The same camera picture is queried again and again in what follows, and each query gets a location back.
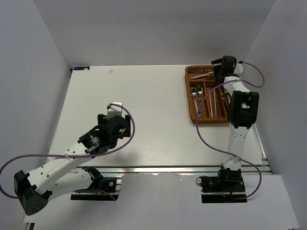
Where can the wicker cutlery tray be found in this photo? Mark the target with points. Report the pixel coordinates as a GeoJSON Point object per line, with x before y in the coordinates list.
{"type": "Point", "coordinates": [205, 107]}

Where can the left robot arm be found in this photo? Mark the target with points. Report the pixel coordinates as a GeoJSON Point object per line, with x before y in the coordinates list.
{"type": "Point", "coordinates": [55, 178]}

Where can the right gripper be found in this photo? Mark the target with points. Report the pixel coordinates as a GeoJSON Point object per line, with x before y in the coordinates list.
{"type": "Point", "coordinates": [216, 72]}

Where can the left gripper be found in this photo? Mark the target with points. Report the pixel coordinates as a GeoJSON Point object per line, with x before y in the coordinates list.
{"type": "Point", "coordinates": [102, 121]}

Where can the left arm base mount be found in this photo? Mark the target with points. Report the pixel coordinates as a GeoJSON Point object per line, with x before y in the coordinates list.
{"type": "Point", "coordinates": [101, 188]}

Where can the dark handled spoon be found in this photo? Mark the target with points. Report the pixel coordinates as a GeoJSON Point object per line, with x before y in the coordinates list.
{"type": "Point", "coordinates": [200, 94]}

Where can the pink handled spoon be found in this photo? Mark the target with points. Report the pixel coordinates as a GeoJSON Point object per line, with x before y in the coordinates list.
{"type": "Point", "coordinates": [194, 95]}

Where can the aluminium table rail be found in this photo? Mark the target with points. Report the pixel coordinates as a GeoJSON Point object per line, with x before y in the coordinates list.
{"type": "Point", "coordinates": [244, 169]}

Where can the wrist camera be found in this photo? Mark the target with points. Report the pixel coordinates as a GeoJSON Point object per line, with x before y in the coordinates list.
{"type": "Point", "coordinates": [113, 110]}
{"type": "Point", "coordinates": [239, 68]}

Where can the white chopstick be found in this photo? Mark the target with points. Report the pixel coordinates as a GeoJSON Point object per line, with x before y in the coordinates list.
{"type": "Point", "coordinates": [211, 105]}
{"type": "Point", "coordinates": [216, 105]}

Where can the pink handled knife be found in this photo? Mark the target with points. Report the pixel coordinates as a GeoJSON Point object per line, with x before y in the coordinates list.
{"type": "Point", "coordinates": [203, 75]}

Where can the dark handled fork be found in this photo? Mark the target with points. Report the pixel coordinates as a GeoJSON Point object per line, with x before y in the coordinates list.
{"type": "Point", "coordinates": [226, 96]}

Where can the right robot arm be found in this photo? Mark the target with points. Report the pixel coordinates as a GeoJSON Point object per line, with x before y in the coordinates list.
{"type": "Point", "coordinates": [241, 115]}

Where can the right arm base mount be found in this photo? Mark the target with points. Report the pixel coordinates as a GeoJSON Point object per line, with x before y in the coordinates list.
{"type": "Point", "coordinates": [212, 192]}

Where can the blue label sticker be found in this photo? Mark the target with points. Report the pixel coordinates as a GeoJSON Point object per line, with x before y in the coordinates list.
{"type": "Point", "coordinates": [81, 68]}

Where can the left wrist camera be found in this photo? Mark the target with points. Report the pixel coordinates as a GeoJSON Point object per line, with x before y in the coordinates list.
{"type": "Point", "coordinates": [113, 110]}

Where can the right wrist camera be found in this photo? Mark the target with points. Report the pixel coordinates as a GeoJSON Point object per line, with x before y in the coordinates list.
{"type": "Point", "coordinates": [239, 68]}

